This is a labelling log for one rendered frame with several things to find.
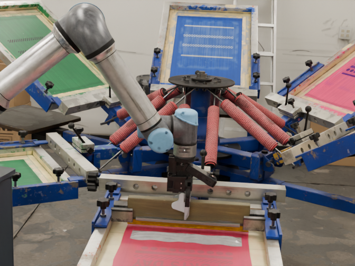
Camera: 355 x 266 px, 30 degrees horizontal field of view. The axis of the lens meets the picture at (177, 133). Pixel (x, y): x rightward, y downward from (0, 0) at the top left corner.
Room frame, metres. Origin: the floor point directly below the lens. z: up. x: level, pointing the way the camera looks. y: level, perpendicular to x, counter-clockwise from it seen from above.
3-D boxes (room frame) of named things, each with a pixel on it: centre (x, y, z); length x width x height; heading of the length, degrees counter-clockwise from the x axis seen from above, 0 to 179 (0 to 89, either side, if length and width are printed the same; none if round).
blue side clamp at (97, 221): (2.11, 0.23, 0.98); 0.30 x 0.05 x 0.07; 177
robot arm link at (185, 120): (2.06, -0.02, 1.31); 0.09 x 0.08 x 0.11; 99
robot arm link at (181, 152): (2.06, -0.03, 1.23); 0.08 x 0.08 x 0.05
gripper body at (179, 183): (2.06, -0.02, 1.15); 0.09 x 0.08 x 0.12; 87
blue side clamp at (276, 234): (2.08, -0.33, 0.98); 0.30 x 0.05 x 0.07; 177
